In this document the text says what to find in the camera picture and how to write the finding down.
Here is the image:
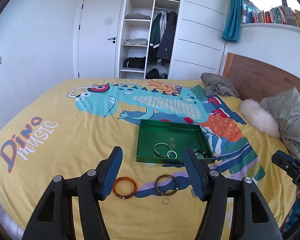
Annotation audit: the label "green hanging jacket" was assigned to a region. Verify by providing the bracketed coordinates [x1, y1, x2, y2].
[147, 12, 165, 65]

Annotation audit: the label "yellow dinosaur print blanket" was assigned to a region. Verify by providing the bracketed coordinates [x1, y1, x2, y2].
[0, 78, 300, 240]

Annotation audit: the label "grey towel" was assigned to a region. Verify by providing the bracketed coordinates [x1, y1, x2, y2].
[201, 72, 240, 97]

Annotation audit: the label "folded black clothes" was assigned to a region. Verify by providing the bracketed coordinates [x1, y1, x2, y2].
[123, 57, 147, 69]

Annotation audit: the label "row of books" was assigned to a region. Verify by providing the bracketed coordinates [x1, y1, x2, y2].
[241, 0, 300, 29]

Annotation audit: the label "folded grey clothes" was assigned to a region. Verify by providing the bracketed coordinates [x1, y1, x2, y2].
[125, 13, 152, 20]

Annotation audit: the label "white door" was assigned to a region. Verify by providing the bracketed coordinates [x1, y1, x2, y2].
[77, 0, 125, 78]

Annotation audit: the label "wooden bed headboard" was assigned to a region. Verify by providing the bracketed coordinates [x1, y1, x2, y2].
[222, 52, 300, 110]

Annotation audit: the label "grey mattress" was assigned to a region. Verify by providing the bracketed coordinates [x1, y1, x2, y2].
[0, 190, 24, 234]

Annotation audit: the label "white hanging jacket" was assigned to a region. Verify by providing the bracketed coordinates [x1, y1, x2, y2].
[159, 11, 168, 39]

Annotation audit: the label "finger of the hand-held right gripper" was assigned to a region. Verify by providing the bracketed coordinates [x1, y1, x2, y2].
[271, 152, 300, 180]
[276, 150, 300, 171]

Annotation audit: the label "dark hanging jacket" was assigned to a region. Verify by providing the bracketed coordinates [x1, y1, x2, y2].
[156, 11, 178, 62]

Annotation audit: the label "green metal tray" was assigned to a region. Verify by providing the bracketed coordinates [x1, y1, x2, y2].
[136, 119, 214, 165]

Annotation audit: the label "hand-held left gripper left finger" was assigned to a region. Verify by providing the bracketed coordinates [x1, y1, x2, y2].
[24, 146, 123, 240]

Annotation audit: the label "dark brown bangle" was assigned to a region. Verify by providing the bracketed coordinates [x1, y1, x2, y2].
[154, 175, 179, 196]

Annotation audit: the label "grey-green padded jacket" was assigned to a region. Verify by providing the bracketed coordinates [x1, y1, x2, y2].
[259, 87, 300, 165]

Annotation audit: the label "white wardrobe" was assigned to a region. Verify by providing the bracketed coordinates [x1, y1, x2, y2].
[118, 0, 232, 80]

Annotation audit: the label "black bag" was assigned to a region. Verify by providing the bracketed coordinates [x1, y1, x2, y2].
[145, 68, 168, 80]

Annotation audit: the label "folded light clothes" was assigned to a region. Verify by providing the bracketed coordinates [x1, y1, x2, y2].
[124, 38, 148, 46]

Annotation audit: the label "teal curtain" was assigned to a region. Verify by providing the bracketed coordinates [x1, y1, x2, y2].
[221, 0, 247, 43]

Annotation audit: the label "brown and white beaded bracelet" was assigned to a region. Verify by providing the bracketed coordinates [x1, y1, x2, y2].
[193, 148, 210, 159]

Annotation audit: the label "thin metal bangle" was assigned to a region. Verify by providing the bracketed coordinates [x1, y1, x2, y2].
[154, 142, 171, 158]

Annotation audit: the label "white fur collar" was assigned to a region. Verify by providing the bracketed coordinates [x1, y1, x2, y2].
[238, 99, 282, 139]

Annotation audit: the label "white wall shelf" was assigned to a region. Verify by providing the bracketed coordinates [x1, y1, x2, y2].
[240, 22, 300, 34]

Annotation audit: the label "orange translucent bangle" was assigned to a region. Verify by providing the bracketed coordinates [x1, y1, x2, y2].
[112, 177, 137, 199]

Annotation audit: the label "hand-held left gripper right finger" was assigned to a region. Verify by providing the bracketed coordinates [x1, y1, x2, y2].
[184, 147, 283, 240]

